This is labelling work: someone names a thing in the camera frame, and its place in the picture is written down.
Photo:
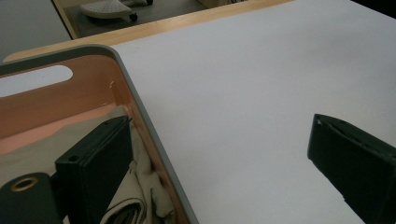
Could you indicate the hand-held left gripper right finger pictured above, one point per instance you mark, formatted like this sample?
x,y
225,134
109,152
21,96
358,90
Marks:
x,y
358,168

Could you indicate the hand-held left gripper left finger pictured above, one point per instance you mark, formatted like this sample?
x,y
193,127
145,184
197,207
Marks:
x,y
93,168

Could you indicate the pink basket with grey rim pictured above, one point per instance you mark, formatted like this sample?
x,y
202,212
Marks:
x,y
77,93

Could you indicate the beige cloth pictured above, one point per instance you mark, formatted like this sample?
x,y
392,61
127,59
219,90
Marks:
x,y
37,149

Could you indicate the white chair base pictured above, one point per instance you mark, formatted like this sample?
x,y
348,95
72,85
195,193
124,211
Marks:
x,y
107,8

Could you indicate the wooden table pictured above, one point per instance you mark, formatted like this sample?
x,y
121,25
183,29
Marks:
x,y
140,31

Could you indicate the wooden desk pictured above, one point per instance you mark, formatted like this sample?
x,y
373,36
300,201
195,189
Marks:
x,y
67,18

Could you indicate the white table board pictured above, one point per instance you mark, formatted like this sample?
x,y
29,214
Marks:
x,y
249,77

